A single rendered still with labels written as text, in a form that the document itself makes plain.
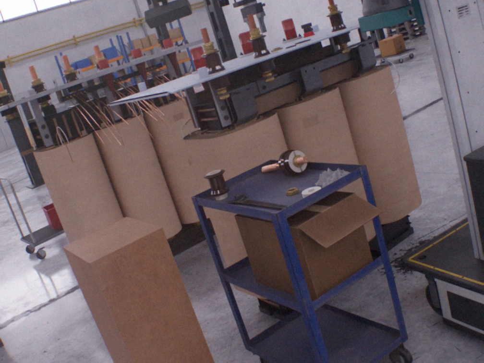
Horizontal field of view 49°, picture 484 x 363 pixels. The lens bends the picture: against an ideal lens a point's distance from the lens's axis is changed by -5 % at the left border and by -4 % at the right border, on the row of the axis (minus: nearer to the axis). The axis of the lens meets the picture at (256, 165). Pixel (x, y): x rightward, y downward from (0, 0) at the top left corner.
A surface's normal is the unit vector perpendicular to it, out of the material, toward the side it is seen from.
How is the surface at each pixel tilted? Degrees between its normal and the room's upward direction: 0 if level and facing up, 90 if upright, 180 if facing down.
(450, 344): 0
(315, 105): 90
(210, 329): 0
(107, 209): 90
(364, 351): 0
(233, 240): 90
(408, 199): 90
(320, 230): 26
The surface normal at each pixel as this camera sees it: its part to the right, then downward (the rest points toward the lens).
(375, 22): -0.85, 0.36
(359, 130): -0.37, 0.33
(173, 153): 0.00, 0.25
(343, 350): -0.29, -0.93
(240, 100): 0.57, 0.03
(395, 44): 0.78, -0.09
